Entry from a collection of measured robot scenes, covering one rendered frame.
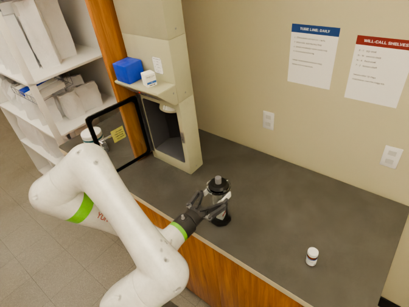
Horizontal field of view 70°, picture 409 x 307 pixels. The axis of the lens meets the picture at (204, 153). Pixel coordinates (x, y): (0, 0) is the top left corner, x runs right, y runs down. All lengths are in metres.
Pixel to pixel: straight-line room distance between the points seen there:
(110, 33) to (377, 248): 1.56
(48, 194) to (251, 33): 1.16
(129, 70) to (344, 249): 1.25
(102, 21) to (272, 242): 1.29
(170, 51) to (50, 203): 0.78
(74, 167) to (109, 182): 0.11
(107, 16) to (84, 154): 0.86
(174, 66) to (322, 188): 0.97
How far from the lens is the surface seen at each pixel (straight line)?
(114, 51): 1.62
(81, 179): 0.91
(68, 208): 1.02
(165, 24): 1.32
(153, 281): 0.88
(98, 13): 1.57
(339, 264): 1.40
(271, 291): 1.45
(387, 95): 1.45
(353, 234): 1.50
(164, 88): 1.39
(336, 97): 1.51
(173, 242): 1.15
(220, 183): 1.29
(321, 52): 1.46
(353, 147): 1.62
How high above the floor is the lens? 2.09
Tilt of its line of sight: 38 degrees down
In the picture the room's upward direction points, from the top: 7 degrees counter-clockwise
